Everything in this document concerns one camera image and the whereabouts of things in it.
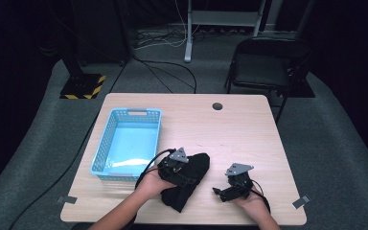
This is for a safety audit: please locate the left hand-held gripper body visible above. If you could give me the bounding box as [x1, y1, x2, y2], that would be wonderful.
[157, 147, 190, 185]

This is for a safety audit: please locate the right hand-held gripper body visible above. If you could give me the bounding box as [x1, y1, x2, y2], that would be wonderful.
[224, 163, 255, 198]

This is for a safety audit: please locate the black garment with colourful print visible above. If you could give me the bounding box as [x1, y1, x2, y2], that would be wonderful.
[159, 152, 211, 214]

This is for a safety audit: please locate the light blue perforated plastic basket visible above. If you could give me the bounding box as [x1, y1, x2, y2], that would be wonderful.
[89, 107, 163, 182]

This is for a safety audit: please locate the person's right hand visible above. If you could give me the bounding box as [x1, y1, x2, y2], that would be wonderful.
[233, 194, 270, 220]

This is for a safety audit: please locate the person's left hand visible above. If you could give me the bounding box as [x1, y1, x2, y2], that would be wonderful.
[135, 173, 177, 201]

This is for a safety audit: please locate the grey tape strip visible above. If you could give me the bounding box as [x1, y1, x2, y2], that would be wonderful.
[291, 195, 311, 210]
[57, 195, 79, 205]

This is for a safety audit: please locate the black folding chair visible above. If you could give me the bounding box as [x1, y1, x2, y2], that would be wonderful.
[223, 35, 312, 126]

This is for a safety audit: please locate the black stand with hazard-striped base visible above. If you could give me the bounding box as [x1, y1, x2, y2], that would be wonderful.
[58, 37, 107, 101]

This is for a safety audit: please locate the black cabinet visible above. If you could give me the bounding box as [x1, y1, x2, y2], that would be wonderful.
[70, 0, 132, 66]

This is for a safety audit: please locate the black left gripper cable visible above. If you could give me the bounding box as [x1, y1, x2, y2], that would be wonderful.
[134, 148, 176, 190]

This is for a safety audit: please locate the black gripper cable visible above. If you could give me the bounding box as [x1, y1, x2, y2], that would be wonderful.
[134, 148, 176, 190]
[250, 178, 272, 214]

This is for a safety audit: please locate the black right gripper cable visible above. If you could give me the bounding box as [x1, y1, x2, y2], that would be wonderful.
[250, 178, 272, 214]

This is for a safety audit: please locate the looped black floor cable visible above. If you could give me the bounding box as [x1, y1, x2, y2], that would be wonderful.
[131, 55, 198, 95]

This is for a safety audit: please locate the bundle of white floor cables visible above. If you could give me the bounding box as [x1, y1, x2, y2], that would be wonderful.
[133, 0, 202, 52]

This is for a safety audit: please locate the white metal stand frame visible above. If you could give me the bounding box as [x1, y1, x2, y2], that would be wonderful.
[183, 0, 267, 64]

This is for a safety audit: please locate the long black floor cable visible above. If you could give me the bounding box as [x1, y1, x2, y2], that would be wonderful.
[9, 61, 129, 230]

